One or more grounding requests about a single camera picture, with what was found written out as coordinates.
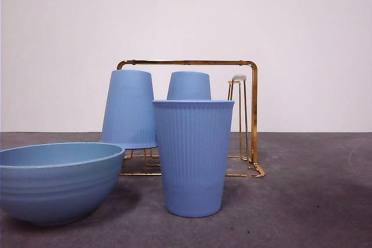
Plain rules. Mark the blue ribbed plastic cup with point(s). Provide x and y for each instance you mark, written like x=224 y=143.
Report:
x=128 y=108
x=191 y=158
x=189 y=85

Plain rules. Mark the blue ceramic bowl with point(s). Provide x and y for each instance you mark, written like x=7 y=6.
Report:
x=58 y=184

